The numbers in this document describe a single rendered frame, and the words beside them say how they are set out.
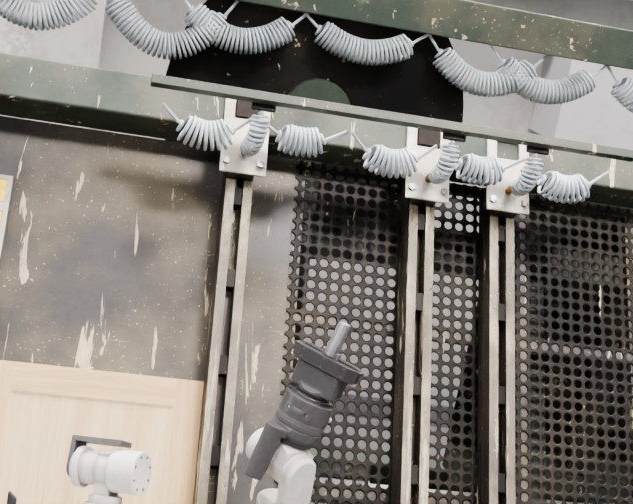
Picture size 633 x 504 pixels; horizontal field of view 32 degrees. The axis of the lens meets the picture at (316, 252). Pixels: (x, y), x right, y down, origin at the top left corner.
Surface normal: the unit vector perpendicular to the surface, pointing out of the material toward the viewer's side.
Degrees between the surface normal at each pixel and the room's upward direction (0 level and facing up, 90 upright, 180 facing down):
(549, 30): 90
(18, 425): 56
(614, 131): 90
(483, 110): 90
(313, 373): 78
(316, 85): 90
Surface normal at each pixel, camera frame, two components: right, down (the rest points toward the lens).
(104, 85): 0.22, -0.32
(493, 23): 0.15, 0.27
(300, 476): 0.64, 0.36
